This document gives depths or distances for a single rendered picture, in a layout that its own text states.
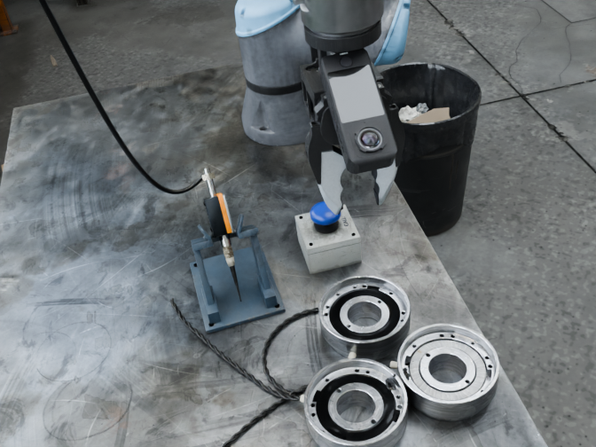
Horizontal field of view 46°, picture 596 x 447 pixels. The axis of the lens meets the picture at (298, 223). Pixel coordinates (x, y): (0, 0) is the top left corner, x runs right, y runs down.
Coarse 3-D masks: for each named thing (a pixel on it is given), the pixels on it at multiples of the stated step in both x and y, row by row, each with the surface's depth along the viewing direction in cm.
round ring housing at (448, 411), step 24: (408, 336) 76; (432, 336) 78; (456, 336) 77; (480, 336) 75; (408, 360) 76; (432, 360) 76; (456, 360) 76; (408, 384) 72; (432, 384) 73; (456, 384) 72; (432, 408) 71; (456, 408) 70; (480, 408) 71
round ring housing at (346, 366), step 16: (336, 368) 75; (352, 368) 75; (368, 368) 75; (384, 368) 74; (320, 384) 74; (352, 384) 74; (400, 384) 72; (304, 400) 72; (336, 400) 72; (352, 400) 74; (368, 400) 74; (400, 400) 72; (336, 416) 71; (400, 416) 69; (320, 432) 68; (384, 432) 69; (400, 432) 69
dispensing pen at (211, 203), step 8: (208, 168) 84; (208, 176) 84; (208, 184) 84; (208, 200) 83; (216, 200) 83; (208, 208) 83; (216, 208) 83; (208, 216) 83; (216, 216) 83; (216, 224) 83; (224, 224) 83; (216, 232) 83; (224, 232) 83; (224, 240) 85; (224, 248) 85; (224, 256) 85; (232, 256) 85; (232, 264) 85; (232, 272) 86
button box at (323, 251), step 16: (304, 224) 92; (336, 224) 91; (352, 224) 91; (304, 240) 89; (320, 240) 89; (336, 240) 89; (352, 240) 89; (304, 256) 93; (320, 256) 90; (336, 256) 90; (352, 256) 91
